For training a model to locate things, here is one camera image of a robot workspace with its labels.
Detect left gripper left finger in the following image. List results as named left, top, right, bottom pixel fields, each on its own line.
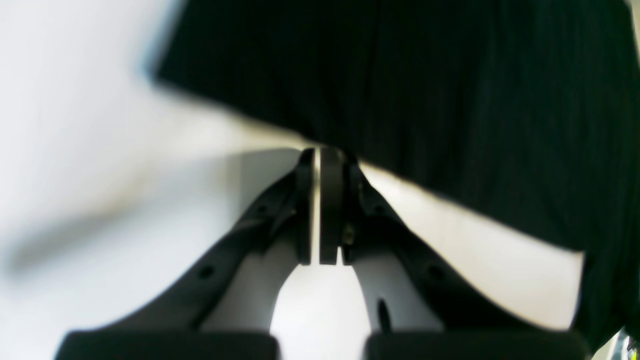
left=55, top=148, right=314, bottom=360

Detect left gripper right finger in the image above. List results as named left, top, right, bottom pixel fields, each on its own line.
left=320, top=147, right=591, bottom=360

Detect black T-shirt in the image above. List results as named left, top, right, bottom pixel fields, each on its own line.
left=154, top=0, right=640, bottom=347

